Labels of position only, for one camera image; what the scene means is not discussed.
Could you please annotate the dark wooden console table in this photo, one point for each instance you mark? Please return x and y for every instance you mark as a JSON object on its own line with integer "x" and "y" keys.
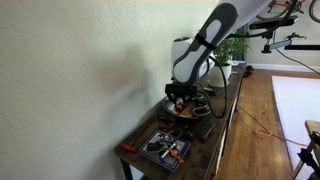
{"x": 200, "y": 146}

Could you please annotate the black stereo camera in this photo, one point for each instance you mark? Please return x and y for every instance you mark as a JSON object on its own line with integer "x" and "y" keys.
{"x": 273, "y": 22}

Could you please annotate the white pen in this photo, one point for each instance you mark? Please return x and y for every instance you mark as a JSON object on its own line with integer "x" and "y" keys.
{"x": 168, "y": 150}

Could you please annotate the black key fob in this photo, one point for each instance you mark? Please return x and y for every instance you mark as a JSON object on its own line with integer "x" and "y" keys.
{"x": 153, "y": 147}

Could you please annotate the white plant pot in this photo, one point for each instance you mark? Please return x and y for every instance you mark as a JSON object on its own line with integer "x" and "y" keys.
{"x": 220, "y": 75}

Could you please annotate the black tray with tools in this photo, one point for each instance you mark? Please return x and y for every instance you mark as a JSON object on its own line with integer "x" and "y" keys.
{"x": 165, "y": 151}

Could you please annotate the white rug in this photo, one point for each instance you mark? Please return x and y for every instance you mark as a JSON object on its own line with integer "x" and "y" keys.
{"x": 296, "y": 113}

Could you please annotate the black wallet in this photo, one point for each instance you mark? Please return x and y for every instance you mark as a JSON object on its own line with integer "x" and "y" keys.
{"x": 205, "y": 130}

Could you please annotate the wooden folding stand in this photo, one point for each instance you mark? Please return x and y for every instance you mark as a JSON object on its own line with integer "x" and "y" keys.
{"x": 311, "y": 146}

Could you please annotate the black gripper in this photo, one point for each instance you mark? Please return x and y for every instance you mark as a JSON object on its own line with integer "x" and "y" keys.
{"x": 181, "y": 90}

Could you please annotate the clear glass bowl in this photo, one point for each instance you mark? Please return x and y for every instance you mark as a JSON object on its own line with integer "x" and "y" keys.
{"x": 201, "y": 107}

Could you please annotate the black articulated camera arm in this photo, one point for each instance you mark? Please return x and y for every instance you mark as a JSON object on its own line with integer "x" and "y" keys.
{"x": 286, "y": 41}

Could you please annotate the red bicycle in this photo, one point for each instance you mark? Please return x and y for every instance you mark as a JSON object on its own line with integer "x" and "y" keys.
{"x": 286, "y": 8}

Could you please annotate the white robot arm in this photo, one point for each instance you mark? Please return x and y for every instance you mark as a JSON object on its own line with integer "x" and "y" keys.
{"x": 203, "y": 43}

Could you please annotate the orange pen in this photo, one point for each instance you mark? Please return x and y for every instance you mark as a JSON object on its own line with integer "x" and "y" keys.
{"x": 176, "y": 156}

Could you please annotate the leafy green house plant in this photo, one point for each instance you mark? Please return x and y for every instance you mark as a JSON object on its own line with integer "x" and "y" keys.
{"x": 231, "y": 46}

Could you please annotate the small red object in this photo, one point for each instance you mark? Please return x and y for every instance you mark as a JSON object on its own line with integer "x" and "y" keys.
{"x": 179, "y": 108}

